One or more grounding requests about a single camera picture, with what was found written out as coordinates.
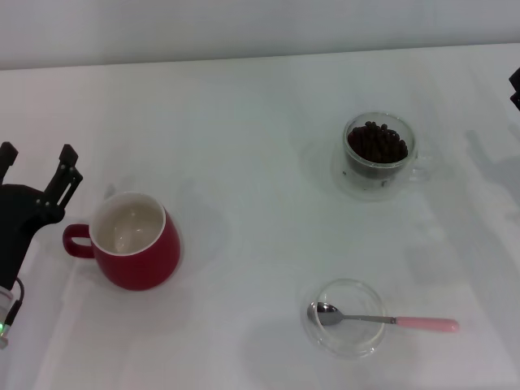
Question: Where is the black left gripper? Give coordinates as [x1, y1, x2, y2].
[0, 141, 85, 289]

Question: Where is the red ceramic mug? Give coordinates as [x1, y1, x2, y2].
[62, 191, 182, 292]

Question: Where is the pink-handled metal spoon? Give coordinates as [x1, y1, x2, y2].
[306, 301, 460, 333]

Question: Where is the pile of coffee beans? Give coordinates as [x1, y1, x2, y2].
[345, 120, 410, 180]

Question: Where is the clear double-walled glass cup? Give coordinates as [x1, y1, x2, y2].
[331, 111, 432, 202]

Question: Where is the clear round glass dish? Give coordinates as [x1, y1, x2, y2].
[301, 278, 386, 359]

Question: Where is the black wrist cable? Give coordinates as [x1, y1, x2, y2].
[6, 276, 25, 326]

